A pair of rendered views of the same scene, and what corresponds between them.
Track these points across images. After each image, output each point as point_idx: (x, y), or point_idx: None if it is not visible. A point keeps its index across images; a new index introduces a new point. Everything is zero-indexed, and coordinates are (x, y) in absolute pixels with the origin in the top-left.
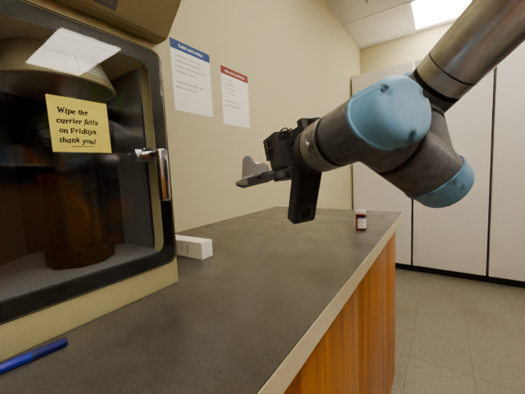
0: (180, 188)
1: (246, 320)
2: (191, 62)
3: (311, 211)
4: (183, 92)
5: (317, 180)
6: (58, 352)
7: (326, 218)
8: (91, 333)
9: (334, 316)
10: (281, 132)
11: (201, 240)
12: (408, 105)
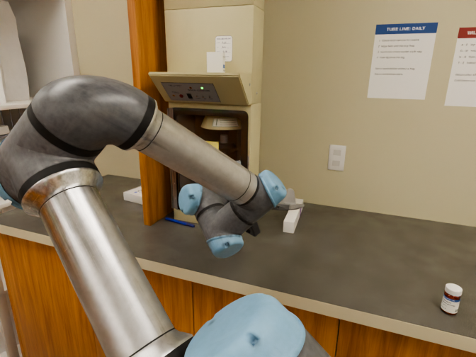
0: (357, 171)
1: (214, 258)
2: (401, 41)
3: (248, 230)
4: (382, 78)
5: None
6: (190, 227)
7: None
8: (200, 229)
9: (243, 293)
10: None
11: (290, 219)
12: (183, 199)
